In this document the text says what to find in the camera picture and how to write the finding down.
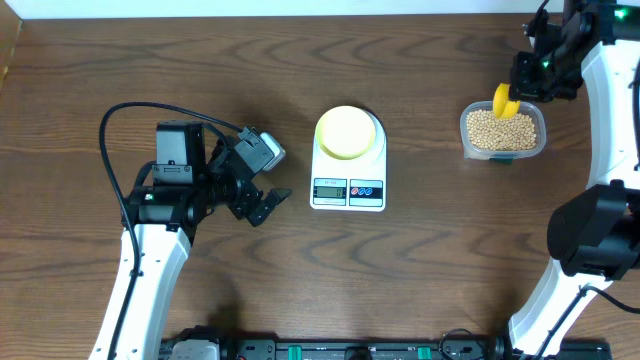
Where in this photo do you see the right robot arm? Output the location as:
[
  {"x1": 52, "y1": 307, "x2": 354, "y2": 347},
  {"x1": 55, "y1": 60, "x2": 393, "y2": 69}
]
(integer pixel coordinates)
[{"x1": 486, "y1": 1, "x2": 639, "y2": 359}]

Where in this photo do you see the yellow measuring scoop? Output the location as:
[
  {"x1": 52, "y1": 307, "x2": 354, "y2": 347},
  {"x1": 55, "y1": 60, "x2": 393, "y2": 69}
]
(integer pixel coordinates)
[{"x1": 492, "y1": 83, "x2": 521, "y2": 119}]

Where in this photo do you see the clear container of soybeans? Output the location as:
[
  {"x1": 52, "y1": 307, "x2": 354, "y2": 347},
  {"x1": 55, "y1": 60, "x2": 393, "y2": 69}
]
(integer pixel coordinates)
[{"x1": 460, "y1": 101, "x2": 547, "y2": 161}]

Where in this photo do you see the yellow bowl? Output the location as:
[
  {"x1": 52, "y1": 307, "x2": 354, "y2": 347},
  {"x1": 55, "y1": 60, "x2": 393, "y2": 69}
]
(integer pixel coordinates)
[{"x1": 315, "y1": 106, "x2": 376, "y2": 160}]

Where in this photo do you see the white kitchen scale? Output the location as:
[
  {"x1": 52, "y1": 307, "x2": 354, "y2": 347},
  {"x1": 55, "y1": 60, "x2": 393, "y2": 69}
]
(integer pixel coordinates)
[{"x1": 309, "y1": 110, "x2": 387, "y2": 212}]

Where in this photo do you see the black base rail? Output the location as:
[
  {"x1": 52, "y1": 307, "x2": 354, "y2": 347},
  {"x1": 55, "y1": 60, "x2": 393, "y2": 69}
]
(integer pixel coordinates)
[{"x1": 159, "y1": 327, "x2": 612, "y2": 360}]

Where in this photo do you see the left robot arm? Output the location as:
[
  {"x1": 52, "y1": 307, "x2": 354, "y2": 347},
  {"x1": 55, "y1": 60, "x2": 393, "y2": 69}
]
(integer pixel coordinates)
[{"x1": 90, "y1": 121, "x2": 291, "y2": 359}]

